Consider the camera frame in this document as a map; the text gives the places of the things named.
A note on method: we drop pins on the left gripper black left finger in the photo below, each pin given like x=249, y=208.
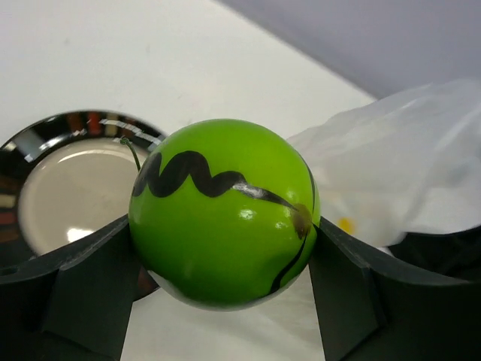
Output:
x=73, y=303

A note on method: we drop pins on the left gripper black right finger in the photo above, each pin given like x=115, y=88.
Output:
x=373, y=306

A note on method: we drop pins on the clear plastic bag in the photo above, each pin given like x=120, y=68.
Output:
x=407, y=163

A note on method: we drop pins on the green fake lime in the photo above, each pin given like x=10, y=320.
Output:
x=224, y=214

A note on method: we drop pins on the round plate with dark rim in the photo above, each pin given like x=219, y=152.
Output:
x=66, y=176

